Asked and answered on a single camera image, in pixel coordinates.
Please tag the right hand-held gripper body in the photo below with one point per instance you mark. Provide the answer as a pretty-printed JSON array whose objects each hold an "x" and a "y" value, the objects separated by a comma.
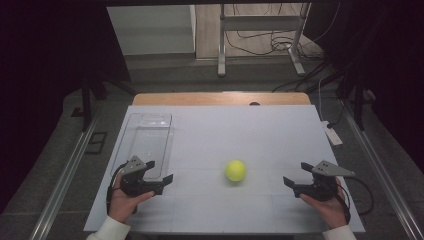
[{"x": 321, "y": 186}]

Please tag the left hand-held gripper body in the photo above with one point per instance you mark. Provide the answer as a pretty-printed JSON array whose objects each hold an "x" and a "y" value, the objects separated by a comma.
[{"x": 136, "y": 181}]

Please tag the clear plastic container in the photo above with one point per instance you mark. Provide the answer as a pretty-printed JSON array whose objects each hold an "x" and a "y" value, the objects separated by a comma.
[{"x": 148, "y": 140}]

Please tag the yellow tennis ball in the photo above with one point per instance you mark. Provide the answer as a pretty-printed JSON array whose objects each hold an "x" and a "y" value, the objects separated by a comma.
[{"x": 235, "y": 170}]

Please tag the person's right hand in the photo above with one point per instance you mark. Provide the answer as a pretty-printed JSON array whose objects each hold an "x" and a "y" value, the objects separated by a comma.
[{"x": 331, "y": 211}]

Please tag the person's left hand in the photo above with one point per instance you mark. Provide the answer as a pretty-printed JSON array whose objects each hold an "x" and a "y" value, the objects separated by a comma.
[{"x": 123, "y": 206}]

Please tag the white power strip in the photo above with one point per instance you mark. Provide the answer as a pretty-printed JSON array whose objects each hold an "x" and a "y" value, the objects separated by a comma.
[{"x": 332, "y": 135}]

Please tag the white foam board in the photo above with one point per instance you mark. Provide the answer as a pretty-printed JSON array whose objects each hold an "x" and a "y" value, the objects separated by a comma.
[{"x": 233, "y": 206}]

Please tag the black table grommet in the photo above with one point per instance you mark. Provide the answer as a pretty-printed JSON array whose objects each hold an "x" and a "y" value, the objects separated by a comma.
[{"x": 254, "y": 103}]

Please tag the black metal stand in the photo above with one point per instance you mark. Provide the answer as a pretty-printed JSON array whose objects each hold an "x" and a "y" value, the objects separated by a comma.
[
  {"x": 86, "y": 100},
  {"x": 358, "y": 100}
]

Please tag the white cabinet panel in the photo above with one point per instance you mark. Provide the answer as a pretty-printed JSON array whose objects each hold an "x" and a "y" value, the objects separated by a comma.
[{"x": 153, "y": 31}]

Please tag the black rectangular floor frame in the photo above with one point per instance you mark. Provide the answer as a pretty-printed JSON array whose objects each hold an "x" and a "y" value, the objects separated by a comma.
[{"x": 96, "y": 142}]

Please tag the aluminium rail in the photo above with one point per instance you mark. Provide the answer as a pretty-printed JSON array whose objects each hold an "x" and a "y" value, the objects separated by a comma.
[
  {"x": 383, "y": 170},
  {"x": 63, "y": 180}
]

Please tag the white metal desk frame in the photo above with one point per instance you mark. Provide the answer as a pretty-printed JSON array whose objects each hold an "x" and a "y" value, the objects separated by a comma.
[{"x": 260, "y": 23}]

